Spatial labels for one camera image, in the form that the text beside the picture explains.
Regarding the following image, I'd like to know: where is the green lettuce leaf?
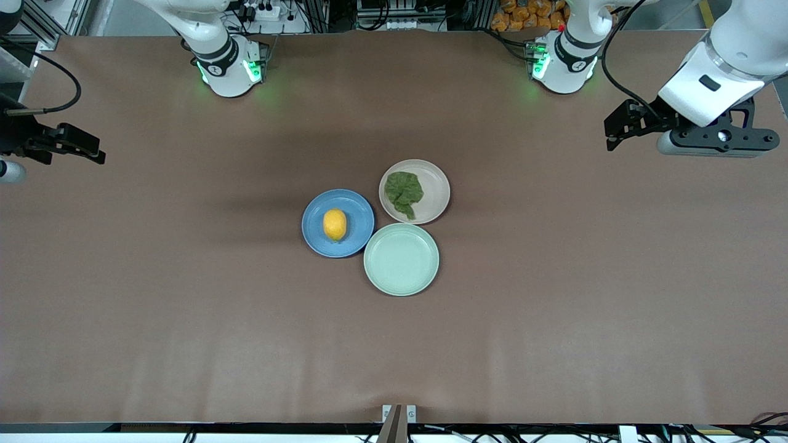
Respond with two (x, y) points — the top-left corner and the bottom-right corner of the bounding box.
(385, 172), (425, 221)

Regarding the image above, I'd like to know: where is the aluminium frame profile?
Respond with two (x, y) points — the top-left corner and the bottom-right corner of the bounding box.
(20, 0), (94, 51)

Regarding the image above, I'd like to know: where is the blue plate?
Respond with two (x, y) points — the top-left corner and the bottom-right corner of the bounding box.
(301, 188), (376, 258)

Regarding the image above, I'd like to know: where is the pale green plate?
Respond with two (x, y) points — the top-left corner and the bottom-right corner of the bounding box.
(363, 222), (440, 297)

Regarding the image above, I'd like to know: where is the orange snack bag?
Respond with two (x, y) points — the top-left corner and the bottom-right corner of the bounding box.
(491, 0), (568, 33)

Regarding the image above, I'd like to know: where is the white power strip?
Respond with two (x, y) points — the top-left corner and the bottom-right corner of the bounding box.
(242, 0), (283, 23)

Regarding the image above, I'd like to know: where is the yellow lemon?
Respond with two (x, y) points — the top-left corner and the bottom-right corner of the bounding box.
(323, 209), (348, 242)

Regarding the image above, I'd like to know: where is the brown table mat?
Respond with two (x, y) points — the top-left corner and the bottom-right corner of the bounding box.
(0, 28), (788, 425)

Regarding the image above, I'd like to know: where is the beige plate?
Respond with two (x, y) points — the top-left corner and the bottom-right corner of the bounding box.
(378, 159), (451, 225)

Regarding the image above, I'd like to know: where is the metal bracket with brown post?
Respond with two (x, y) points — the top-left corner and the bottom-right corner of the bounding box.
(377, 404), (417, 443)

